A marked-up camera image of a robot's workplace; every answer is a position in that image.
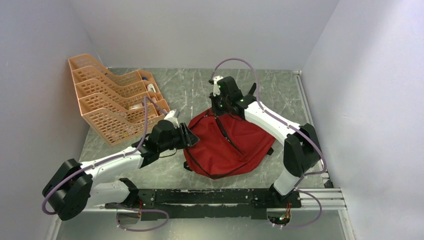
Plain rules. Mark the orange plastic file organizer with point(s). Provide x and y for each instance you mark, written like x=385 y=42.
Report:
x=117 y=107

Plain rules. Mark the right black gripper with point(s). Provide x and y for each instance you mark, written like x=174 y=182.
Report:
x=215 y=110

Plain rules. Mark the aluminium frame rail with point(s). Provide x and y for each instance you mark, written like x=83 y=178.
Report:
x=323 y=215

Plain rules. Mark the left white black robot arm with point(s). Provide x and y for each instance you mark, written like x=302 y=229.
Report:
x=77 y=185

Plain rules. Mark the red backpack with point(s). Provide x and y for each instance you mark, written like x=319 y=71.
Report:
x=227 y=146

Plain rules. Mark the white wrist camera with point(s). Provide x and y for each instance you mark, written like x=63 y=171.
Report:
x=172 y=117
x=216 y=88

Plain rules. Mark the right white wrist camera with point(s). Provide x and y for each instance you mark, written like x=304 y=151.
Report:
x=216 y=88

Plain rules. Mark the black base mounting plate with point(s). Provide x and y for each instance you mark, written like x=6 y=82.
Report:
x=210 y=203

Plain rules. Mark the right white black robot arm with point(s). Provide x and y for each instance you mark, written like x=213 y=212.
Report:
x=301 y=148

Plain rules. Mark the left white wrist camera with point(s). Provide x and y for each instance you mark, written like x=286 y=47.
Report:
x=172 y=117

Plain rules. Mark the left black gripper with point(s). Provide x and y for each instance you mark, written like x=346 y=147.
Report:
x=187 y=137

